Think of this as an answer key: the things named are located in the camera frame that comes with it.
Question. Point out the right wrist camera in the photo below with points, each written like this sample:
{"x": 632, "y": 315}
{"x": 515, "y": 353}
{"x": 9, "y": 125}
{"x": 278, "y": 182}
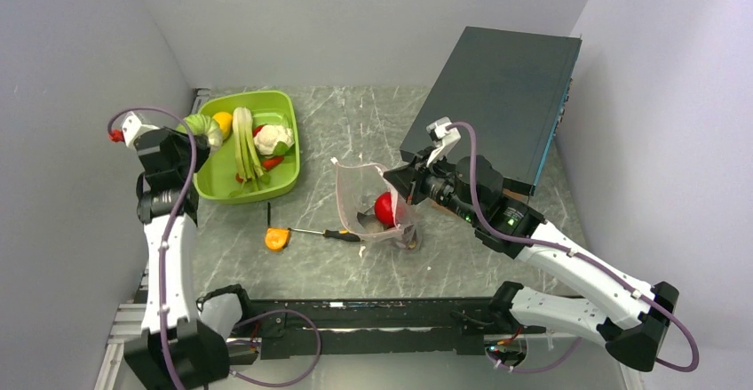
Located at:
{"x": 444, "y": 137}

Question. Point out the dark grey box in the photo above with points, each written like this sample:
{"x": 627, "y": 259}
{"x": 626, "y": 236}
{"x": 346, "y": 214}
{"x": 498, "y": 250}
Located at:
{"x": 511, "y": 87}

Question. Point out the yellow lemon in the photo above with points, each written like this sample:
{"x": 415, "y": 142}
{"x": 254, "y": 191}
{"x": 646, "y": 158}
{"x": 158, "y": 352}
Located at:
{"x": 224, "y": 121}

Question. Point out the green plastic tray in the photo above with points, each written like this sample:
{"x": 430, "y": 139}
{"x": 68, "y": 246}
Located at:
{"x": 216, "y": 179}

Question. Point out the aluminium frame rail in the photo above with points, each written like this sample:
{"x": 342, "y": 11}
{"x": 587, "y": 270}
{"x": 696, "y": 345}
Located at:
{"x": 114, "y": 372}

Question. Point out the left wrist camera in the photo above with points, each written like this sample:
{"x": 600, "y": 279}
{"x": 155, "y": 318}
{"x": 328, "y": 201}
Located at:
{"x": 131, "y": 127}

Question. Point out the orange carrot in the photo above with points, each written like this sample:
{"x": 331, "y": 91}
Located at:
{"x": 272, "y": 162}

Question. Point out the clear zip top bag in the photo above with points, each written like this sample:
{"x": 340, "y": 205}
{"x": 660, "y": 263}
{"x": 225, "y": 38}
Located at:
{"x": 371, "y": 208}

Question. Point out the orange tape measure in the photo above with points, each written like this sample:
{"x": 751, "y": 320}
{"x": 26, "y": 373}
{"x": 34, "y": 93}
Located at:
{"x": 277, "y": 239}

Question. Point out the white cauliflower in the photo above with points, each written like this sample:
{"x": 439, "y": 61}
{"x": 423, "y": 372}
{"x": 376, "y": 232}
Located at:
{"x": 274, "y": 140}

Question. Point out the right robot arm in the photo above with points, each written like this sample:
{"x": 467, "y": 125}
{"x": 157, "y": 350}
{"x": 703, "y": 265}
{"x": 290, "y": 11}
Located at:
{"x": 626, "y": 316}

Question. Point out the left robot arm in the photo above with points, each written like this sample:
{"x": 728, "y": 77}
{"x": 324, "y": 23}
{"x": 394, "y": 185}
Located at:
{"x": 182, "y": 341}

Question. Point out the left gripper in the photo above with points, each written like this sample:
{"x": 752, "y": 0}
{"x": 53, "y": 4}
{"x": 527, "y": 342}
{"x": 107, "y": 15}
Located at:
{"x": 180, "y": 139}

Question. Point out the celery stalk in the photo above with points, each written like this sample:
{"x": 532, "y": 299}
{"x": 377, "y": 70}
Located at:
{"x": 249, "y": 167}

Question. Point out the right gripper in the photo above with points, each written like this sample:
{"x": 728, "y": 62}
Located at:
{"x": 408, "y": 180}

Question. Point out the black yellow screwdriver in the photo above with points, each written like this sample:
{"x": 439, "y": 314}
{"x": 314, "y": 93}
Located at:
{"x": 341, "y": 235}

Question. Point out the green cabbage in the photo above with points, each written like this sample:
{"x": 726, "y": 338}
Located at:
{"x": 203, "y": 125}

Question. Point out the dark red onion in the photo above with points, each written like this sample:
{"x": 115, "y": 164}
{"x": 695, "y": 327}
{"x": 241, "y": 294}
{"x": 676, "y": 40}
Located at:
{"x": 371, "y": 229}

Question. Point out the red tomato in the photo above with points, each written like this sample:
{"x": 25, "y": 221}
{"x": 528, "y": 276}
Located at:
{"x": 389, "y": 209}

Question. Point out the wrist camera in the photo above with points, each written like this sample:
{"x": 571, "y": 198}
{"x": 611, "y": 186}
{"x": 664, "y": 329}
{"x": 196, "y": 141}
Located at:
{"x": 131, "y": 127}
{"x": 444, "y": 137}

